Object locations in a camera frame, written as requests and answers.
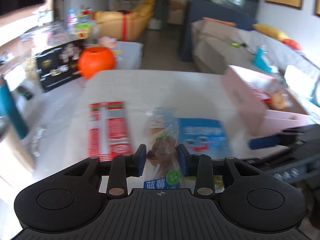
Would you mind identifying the blue seaweed snack bag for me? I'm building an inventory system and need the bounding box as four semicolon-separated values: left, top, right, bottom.
176;118;232;177

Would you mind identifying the red long snack packet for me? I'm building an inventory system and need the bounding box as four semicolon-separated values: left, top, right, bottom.
88;101;133;161

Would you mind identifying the blueberry lollipop snack packet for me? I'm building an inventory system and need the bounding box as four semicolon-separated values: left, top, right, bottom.
143;108;182;190

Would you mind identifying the round bread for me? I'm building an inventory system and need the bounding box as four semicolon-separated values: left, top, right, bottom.
265;79;292;111

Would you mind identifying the red white snack bag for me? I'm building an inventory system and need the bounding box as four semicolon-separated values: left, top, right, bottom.
246;83;272;103

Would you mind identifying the pink cardboard box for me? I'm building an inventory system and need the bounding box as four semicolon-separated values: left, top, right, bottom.
222;65;311;136

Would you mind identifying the grey covered sofa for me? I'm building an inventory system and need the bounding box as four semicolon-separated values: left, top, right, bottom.
191;20;319;87

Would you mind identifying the orange pumpkin container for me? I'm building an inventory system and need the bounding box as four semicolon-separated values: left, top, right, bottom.
78;46;116;79

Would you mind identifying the white coffee table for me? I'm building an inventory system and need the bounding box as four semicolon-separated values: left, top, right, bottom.
113;41;144;70

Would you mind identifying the yellow cushion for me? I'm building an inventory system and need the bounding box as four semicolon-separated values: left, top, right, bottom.
253;23;290;42

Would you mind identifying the black tea box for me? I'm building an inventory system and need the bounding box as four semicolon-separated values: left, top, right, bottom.
35;40;85;93

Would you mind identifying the teal water bottle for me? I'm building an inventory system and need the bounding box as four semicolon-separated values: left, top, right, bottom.
1;75;29;140

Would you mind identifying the pink plush toy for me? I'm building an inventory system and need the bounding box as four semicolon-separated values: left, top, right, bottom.
98;36;117;50

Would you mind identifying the black remote control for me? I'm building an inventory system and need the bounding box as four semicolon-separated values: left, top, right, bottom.
17;85;33;101

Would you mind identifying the yellow leather armchair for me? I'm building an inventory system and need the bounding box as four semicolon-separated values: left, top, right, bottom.
94;0;156;42

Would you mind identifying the blue fish tank cabinet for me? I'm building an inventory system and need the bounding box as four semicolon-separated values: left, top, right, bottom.
177;0;260;62

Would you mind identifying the large glass jar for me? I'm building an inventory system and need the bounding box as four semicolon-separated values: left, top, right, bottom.
18;21;73;86

